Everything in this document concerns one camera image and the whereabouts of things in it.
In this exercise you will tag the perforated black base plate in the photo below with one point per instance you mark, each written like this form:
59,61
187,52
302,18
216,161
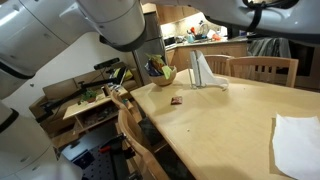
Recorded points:
93,166

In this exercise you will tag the wide wooden chair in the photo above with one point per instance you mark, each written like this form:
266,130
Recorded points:
266,62

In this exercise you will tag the wooden bowl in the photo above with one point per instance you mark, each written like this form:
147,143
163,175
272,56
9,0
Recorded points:
163,80

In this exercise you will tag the yellow green snack packet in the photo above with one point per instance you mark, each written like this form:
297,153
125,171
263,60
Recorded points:
166,71

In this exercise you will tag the small brown packet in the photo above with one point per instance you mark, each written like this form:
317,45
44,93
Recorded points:
177,100

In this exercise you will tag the wooden coffee table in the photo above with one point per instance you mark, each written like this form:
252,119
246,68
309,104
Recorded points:
83,106

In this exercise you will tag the white paper towel roll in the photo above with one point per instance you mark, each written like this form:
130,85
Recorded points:
205,71

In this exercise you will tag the small dark wall hook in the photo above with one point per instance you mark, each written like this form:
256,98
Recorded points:
31,84

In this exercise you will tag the small potted plant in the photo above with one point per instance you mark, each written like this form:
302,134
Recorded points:
88,94

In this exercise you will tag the black kitchen stove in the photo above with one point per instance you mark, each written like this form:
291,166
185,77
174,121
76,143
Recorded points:
306,60

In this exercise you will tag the dark blue snack packet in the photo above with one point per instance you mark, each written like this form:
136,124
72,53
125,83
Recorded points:
151,69

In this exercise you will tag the wooden upper kitchen cabinets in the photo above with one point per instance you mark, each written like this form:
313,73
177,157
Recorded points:
173,13

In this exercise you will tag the metal paper towel holder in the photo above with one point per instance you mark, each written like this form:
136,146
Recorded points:
190,78

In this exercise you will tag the grey hanging towel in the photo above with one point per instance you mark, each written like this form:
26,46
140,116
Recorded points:
270,47

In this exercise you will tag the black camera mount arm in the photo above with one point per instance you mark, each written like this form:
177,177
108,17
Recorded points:
66,96

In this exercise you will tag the dark dish rack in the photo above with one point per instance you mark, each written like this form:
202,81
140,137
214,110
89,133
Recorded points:
202,32

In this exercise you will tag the kitchen counter with cabinets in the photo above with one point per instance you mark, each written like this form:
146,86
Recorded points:
186,56

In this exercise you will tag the orange countertop object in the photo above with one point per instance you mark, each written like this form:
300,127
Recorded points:
217,36

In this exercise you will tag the black stereo camera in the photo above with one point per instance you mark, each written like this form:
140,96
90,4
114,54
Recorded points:
106,63

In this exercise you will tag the teal kettle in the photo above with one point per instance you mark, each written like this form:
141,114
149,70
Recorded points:
191,37

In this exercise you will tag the black coffee maker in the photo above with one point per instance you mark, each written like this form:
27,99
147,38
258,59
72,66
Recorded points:
233,31

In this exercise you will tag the black toaster oven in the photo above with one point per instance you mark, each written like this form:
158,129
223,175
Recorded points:
170,40

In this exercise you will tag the yellow green cushion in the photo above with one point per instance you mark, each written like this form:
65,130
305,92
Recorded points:
124,72

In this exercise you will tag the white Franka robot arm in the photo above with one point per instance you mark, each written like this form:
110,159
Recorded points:
40,36

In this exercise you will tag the beige sofa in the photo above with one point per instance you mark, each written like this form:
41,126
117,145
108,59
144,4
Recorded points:
60,88

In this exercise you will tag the stainless steel refrigerator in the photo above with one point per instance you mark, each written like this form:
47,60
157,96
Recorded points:
151,56

